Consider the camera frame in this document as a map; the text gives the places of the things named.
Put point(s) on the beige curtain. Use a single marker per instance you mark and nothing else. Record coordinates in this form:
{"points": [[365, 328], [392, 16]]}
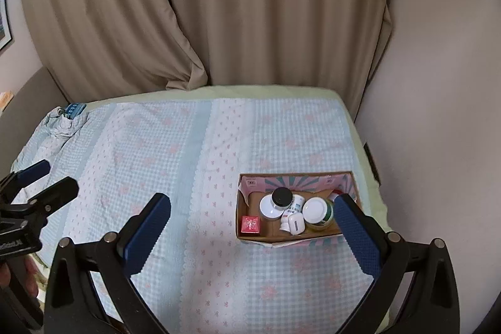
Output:
{"points": [[97, 49]]}

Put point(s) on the red rectangular box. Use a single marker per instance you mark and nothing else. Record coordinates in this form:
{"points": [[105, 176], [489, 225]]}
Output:
{"points": [[250, 224]]}

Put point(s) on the red lid white bottle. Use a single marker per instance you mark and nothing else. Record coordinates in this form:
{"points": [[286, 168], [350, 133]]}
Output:
{"points": [[332, 196]]}

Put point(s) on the blue patterned small pouch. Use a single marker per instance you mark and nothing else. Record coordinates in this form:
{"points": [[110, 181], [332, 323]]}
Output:
{"points": [[73, 110]]}

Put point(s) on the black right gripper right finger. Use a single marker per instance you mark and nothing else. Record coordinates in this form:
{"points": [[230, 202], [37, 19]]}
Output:
{"points": [[431, 303]]}

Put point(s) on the black round lid jar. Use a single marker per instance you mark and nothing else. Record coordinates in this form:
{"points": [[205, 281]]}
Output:
{"points": [[273, 205]]}

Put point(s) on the framed picture on wall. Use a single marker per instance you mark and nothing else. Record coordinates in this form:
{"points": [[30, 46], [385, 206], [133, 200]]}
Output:
{"points": [[5, 32]]}

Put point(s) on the blue pink checkered bed cover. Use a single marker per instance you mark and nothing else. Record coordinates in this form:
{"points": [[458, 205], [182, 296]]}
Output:
{"points": [[193, 147]]}

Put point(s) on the person's left hand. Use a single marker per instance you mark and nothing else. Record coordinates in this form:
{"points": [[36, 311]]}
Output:
{"points": [[28, 278]]}

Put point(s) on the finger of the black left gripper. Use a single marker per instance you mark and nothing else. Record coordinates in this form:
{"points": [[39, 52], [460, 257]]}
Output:
{"points": [[47, 201], [16, 181]]}

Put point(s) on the white medicine bottle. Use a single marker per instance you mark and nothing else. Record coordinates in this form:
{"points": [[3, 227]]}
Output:
{"points": [[295, 207]]}

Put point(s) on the white earbuds case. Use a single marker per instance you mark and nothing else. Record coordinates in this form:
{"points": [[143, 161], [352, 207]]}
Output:
{"points": [[294, 224]]}

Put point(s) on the pink cardboard storage box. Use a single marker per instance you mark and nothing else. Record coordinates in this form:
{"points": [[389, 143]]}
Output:
{"points": [[253, 187]]}

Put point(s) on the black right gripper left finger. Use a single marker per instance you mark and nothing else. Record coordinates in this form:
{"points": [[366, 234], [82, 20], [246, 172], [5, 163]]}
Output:
{"points": [[90, 288]]}

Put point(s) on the white lid yellow jar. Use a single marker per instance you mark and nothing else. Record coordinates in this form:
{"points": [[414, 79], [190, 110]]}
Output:
{"points": [[318, 214]]}

